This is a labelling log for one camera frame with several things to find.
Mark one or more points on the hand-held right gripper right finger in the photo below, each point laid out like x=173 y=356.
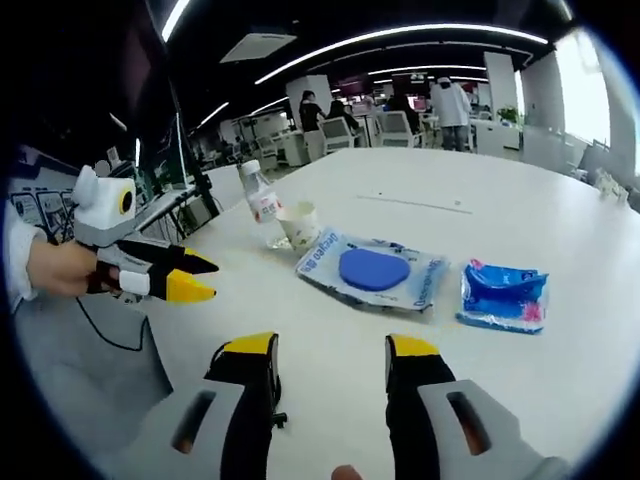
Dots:
x=415 y=415

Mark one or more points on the white paper cup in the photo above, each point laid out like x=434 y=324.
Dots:
x=301 y=225

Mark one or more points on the white table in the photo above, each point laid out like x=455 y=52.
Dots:
x=450 y=200

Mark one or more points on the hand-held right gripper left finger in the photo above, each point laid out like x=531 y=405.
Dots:
x=240 y=415

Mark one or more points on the green potted plant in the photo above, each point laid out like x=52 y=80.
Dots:
x=509 y=114

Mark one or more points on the clear bag with blue disc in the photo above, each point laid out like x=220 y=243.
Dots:
x=372 y=267

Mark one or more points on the person's right hand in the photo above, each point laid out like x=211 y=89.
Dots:
x=346 y=473

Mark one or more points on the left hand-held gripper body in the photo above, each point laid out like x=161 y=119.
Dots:
x=105 y=210

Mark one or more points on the white mesh office chair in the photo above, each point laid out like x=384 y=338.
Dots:
x=340 y=136
x=400 y=129

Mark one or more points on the clear plastic water bottle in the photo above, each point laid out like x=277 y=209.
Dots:
x=262 y=200

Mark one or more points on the ceiling air conditioner unit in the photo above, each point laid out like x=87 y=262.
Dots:
x=260 y=47

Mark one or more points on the black tripod stand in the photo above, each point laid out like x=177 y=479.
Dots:
x=197 y=165

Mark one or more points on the small white figurines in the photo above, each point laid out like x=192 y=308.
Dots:
x=611 y=186

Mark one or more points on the person's left hand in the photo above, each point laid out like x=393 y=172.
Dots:
x=65 y=267

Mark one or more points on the blue tissue pack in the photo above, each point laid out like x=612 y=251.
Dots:
x=502 y=297

